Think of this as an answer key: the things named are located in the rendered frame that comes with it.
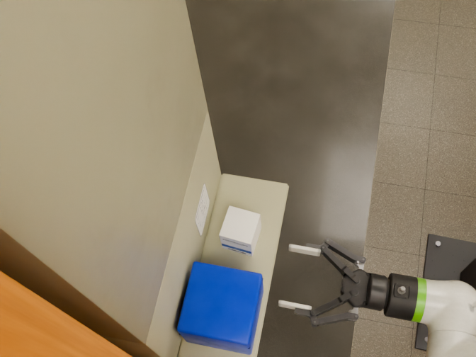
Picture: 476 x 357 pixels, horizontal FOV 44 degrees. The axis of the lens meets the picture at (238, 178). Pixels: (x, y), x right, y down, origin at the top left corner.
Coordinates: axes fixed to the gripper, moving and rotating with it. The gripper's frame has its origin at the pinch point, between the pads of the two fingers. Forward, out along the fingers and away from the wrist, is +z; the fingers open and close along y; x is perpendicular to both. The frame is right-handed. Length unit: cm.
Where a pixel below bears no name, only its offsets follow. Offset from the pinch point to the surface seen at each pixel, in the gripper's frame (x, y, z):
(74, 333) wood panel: -104, 33, 4
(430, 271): 113, -44, -51
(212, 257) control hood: -36.9, 9.7, 11.2
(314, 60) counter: 20, -72, 5
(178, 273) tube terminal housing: -50, 16, 13
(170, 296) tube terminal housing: -51, 20, 13
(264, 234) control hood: -36.9, 4.4, 4.0
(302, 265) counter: 20.1, -9.0, -1.8
